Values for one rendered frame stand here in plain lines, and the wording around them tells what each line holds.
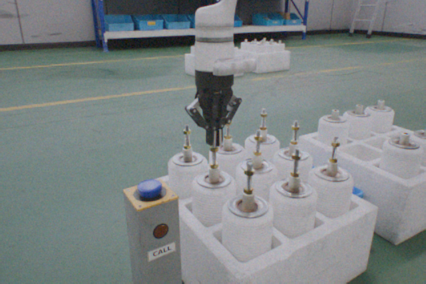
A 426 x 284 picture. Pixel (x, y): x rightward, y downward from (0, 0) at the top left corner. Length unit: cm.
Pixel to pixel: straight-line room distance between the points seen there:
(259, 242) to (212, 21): 40
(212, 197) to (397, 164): 53
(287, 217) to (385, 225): 42
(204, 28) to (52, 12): 499
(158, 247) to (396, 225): 66
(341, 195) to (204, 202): 29
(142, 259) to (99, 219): 52
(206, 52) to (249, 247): 35
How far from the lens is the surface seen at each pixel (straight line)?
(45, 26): 554
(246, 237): 62
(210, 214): 71
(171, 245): 59
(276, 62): 329
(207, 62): 60
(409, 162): 100
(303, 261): 71
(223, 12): 60
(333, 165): 77
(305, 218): 70
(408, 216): 103
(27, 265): 100
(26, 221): 116
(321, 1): 783
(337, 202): 77
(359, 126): 121
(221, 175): 73
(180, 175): 78
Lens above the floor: 60
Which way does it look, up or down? 20 degrees down
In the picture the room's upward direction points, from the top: straight up
